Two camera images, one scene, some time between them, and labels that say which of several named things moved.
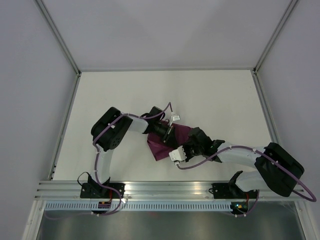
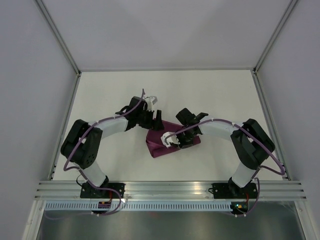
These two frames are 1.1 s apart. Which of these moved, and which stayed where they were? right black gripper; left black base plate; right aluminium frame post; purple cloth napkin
Moved: right black gripper
Stayed: right aluminium frame post; purple cloth napkin; left black base plate
